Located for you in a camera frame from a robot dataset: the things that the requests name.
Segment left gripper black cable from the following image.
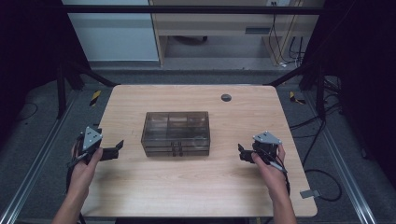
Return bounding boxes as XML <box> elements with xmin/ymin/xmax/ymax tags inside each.
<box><xmin>64</xmin><ymin>151</ymin><xmax>88</xmax><ymax>224</ymax></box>

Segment dark curtain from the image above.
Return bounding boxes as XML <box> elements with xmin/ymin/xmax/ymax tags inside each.
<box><xmin>0</xmin><ymin>0</ymin><xmax>92</xmax><ymax>150</ymax></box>
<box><xmin>301</xmin><ymin>0</ymin><xmax>396</xmax><ymax>189</ymax></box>

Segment black floor cables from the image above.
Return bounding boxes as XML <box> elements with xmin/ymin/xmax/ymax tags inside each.
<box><xmin>289</xmin><ymin>76</ymin><xmax>344</xmax><ymax>203</ymax></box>

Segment yellow-handled tool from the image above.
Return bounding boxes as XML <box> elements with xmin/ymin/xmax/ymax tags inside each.
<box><xmin>89</xmin><ymin>90</ymin><xmax>103</xmax><ymax>107</ymax></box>

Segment white cabinet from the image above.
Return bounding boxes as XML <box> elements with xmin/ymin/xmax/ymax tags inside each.
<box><xmin>62</xmin><ymin>0</ymin><xmax>160</xmax><ymax>63</ymax></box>

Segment yellow black striped floor tape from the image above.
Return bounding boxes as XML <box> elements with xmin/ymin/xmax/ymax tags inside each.
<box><xmin>289</xmin><ymin>91</ymin><xmax>307</xmax><ymax>105</ymax></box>

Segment person's left hand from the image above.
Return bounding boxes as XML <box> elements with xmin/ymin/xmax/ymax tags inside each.
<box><xmin>69</xmin><ymin>143</ymin><xmax>104</xmax><ymax>195</ymax></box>

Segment black horizontal frame bar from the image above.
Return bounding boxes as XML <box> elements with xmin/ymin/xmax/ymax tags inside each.
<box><xmin>61</xmin><ymin>4</ymin><xmax>325</xmax><ymax>15</ymax></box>

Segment silver floor rail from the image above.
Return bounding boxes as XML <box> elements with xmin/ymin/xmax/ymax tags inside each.
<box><xmin>0</xmin><ymin>92</ymin><xmax>80</xmax><ymax>224</ymax></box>
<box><xmin>302</xmin><ymin>90</ymin><xmax>378</xmax><ymax>224</ymax></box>

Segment light wooden desk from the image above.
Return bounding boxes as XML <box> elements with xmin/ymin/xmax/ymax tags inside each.
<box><xmin>148</xmin><ymin>0</ymin><xmax>325</xmax><ymax>67</ymax></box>

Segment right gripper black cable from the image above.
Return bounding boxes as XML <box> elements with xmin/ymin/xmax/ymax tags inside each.
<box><xmin>266</xmin><ymin>157</ymin><xmax>291</xmax><ymax>198</ymax></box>

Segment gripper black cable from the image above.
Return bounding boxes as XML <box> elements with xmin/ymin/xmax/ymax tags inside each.
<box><xmin>64</xmin><ymin>151</ymin><xmax>88</xmax><ymax>224</ymax></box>
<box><xmin>266</xmin><ymin>157</ymin><xmax>291</xmax><ymax>198</ymax></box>

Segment smoky transparent drawer box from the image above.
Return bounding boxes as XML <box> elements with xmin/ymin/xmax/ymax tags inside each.
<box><xmin>140</xmin><ymin>111</ymin><xmax>211</xmax><ymax>158</ymax></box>

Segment person's right hand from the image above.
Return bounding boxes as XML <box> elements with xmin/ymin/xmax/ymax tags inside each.
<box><xmin>251</xmin><ymin>145</ymin><xmax>290</xmax><ymax>197</ymax></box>

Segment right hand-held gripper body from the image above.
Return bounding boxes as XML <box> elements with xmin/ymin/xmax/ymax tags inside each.
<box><xmin>251</xmin><ymin>131</ymin><xmax>283</xmax><ymax>164</ymax></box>

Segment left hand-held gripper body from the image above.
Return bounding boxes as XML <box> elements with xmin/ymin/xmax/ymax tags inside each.
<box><xmin>76</xmin><ymin>125</ymin><xmax>104</xmax><ymax>164</ymax></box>

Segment thin black floor cable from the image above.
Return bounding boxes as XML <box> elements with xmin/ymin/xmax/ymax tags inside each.
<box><xmin>19</xmin><ymin>102</ymin><xmax>39</xmax><ymax>123</ymax></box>

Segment grey clip on table edge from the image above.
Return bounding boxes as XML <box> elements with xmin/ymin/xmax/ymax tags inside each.
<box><xmin>299</xmin><ymin>189</ymin><xmax>321</xmax><ymax>200</ymax></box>

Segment hanging black desk cables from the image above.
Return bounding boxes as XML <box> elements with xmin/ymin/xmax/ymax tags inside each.
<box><xmin>268</xmin><ymin>2</ymin><xmax>304</xmax><ymax>68</ymax></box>

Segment black metal stand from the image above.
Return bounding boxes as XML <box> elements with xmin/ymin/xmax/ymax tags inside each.
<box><xmin>55</xmin><ymin>60</ymin><xmax>119</xmax><ymax>119</ymax></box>
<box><xmin>264</xmin><ymin>61</ymin><xmax>328</xmax><ymax>121</ymax></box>

